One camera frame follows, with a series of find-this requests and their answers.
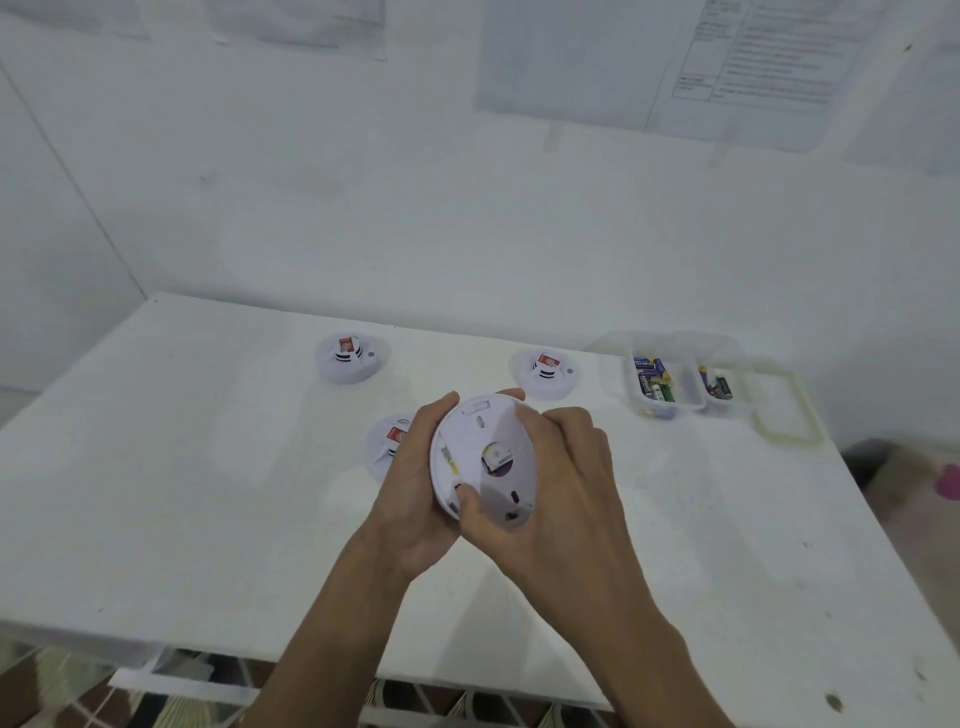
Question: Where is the person's left hand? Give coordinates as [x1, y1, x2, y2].
[365, 388, 528, 586]

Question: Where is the person's right hand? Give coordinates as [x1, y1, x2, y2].
[455, 404, 688, 676]

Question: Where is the pile of assorted batteries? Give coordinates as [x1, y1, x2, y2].
[633, 356, 678, 404]

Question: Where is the clear lid with green rim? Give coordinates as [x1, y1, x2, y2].
[752, 359, 826, 448]

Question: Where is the person's left forearm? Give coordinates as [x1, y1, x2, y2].
[243, 536, 414, 728]

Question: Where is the cream fabric with pink dots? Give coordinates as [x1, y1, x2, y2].
[862, 442, 960, 601]

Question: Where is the white paper sheet with text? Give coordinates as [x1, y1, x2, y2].
[473, 0, 706, 129]

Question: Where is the white table frame rail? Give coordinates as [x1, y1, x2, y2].
[108, 652, 624, 728]

